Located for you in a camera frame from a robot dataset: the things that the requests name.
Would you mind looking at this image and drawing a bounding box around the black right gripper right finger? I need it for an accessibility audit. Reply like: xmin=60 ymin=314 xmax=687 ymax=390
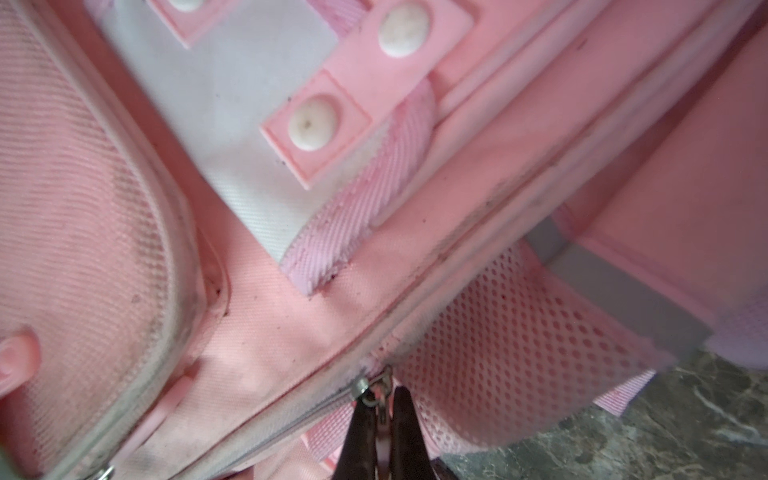
xmin=391 ymin=386 xmax=437 ymax=480

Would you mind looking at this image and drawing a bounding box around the pink student backpack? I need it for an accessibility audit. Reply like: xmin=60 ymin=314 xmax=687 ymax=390
xmin=1 ymin=1 xmax=767 ymax=479

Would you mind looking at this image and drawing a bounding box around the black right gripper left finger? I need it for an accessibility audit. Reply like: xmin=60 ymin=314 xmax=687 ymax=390
xmin=331 ymin=400 xmax=377 ymax=480

